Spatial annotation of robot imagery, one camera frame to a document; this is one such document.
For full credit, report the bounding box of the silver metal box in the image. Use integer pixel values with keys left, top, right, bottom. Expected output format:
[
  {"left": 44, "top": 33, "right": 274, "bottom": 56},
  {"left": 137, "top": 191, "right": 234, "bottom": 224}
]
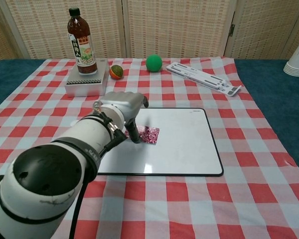
[{"left": 64, "top": 58, "right": 109, "bottom": 98}]

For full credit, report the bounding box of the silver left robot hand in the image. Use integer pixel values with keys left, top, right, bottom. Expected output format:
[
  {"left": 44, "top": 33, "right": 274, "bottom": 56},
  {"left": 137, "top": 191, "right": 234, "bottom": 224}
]
[{"left": 99, "top": 91, "right": 150, "bottom": 144}]

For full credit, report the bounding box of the red white checkered tablecloth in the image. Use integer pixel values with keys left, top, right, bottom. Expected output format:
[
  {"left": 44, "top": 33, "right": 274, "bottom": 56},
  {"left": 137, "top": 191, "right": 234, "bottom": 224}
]
[{"left": 0, "top": 56, "right": 299, "bottom": 239}]

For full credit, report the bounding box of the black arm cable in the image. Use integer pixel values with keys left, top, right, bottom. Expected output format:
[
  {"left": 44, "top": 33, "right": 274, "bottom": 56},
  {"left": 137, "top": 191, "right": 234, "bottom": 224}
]
[{"left": 69, "top": 112, "right": 127, "bottom": 239}]

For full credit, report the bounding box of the white folding stand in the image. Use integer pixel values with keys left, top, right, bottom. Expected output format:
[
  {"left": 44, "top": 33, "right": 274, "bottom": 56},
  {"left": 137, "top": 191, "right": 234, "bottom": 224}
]
[{"left": 165, "top": 62, "right": 242, "bottom": 97}]

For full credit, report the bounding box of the small orange green ball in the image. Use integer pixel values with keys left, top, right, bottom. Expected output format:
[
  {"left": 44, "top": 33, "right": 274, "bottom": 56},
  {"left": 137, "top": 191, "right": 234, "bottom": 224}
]
[{"left": 109, "top": 64, "right": 124, "bottom": 80}]

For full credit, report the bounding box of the beige woven folding screen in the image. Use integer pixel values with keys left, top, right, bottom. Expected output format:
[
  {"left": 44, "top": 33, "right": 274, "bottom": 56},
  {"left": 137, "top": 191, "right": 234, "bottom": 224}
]
[{"left": 0, "top": 0, "right": 299, "bottom": 60}]

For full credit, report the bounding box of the red patterned cloth pouch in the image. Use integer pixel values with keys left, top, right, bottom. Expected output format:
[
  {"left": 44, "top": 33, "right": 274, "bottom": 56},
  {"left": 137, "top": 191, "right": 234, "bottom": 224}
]
[{"left": 124, "top": 125, "right": 160, "bottom": 145}]

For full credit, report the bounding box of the white board black rim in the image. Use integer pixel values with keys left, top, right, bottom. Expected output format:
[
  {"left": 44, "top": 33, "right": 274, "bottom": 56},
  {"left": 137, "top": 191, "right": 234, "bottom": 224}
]
[{"left": 96, "top": 107, "right": 224, "bottom": 177}]

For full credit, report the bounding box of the teal table cover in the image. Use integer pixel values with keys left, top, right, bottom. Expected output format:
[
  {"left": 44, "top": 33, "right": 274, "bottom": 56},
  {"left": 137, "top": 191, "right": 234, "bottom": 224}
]
[{"left": 0, "top": 58, "right": 299, "bottom": 180}]

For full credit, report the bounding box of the brown sauce bottle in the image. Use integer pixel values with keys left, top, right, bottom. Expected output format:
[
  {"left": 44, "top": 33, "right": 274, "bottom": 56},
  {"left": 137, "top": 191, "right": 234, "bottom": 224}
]
[{"left": 66, "top": 7, "right": 98, "bottom": 75}]

